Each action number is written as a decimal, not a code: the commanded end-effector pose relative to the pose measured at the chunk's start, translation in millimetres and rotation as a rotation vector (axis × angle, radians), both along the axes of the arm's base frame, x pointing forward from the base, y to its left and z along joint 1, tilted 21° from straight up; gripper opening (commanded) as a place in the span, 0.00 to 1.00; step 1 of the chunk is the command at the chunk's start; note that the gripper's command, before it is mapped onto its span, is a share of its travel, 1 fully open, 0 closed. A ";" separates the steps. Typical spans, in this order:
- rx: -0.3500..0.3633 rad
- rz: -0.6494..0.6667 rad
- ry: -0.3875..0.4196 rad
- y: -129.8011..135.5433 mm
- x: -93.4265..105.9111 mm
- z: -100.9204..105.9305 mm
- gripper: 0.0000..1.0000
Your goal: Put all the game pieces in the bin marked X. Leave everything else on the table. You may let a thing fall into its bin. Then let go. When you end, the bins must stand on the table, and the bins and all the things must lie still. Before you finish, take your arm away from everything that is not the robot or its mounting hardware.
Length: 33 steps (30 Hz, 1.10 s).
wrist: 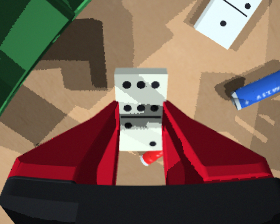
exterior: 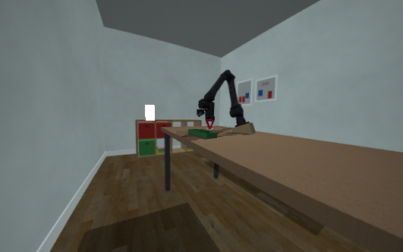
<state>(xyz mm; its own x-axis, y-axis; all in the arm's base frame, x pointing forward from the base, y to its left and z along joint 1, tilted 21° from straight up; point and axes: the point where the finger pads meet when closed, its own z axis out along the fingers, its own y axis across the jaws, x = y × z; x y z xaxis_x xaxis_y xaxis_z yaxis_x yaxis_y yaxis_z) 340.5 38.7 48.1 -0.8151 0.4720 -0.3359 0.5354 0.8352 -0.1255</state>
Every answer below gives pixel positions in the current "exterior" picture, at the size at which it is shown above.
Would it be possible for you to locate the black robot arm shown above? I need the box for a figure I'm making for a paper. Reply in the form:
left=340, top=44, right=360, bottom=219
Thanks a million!
left=197, top=70, right=250, bottom=127

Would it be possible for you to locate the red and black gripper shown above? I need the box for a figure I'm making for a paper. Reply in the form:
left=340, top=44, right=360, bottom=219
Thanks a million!
left=205, top=109, right=215, bottom=129

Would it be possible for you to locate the green open bin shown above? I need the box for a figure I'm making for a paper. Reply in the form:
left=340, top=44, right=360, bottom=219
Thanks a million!
left=188, top=129, right=217, bottom=139

